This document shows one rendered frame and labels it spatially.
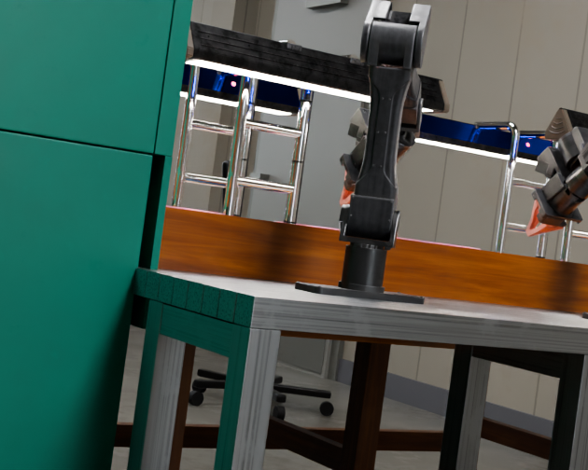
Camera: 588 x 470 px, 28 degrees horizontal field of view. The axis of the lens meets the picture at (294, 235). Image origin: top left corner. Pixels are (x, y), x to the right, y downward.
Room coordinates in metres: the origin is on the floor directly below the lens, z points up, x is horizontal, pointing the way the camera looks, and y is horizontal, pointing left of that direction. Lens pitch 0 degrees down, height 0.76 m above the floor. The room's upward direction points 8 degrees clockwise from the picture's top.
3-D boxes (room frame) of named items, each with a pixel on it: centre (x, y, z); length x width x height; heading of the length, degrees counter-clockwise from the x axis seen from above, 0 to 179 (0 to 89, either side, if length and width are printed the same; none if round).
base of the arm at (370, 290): (1.76, -0.11, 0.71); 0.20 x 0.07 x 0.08; 122
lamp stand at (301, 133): (2.38, 0.03, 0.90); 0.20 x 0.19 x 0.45; 122
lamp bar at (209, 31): (2.31, 0.00, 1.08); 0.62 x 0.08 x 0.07; 122
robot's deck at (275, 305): (2.13, -0.23, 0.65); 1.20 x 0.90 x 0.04; 122
